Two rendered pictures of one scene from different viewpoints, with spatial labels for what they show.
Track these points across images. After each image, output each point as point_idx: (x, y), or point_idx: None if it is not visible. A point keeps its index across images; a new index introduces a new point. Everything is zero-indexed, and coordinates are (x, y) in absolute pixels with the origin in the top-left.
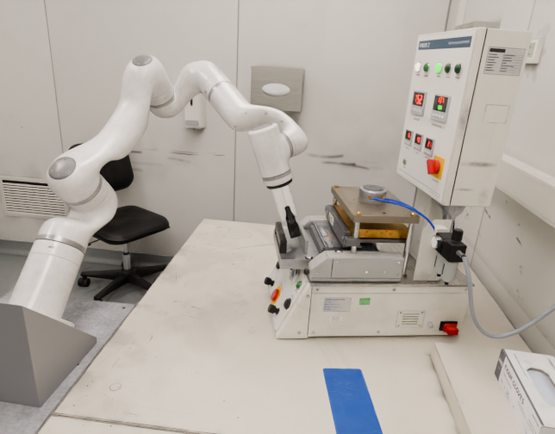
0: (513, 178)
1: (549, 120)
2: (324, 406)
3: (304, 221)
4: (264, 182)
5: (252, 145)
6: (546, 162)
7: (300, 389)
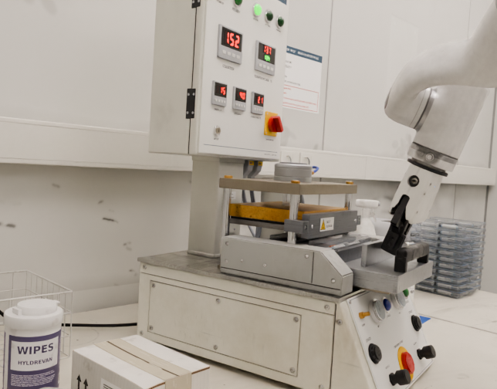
0: (109, 143)
1: (109, 70)
2: (424, 327)
3: (336, 258)
4: (454, 167)
5: (481, 109)
6: (124, 118)
7: (437, 336)
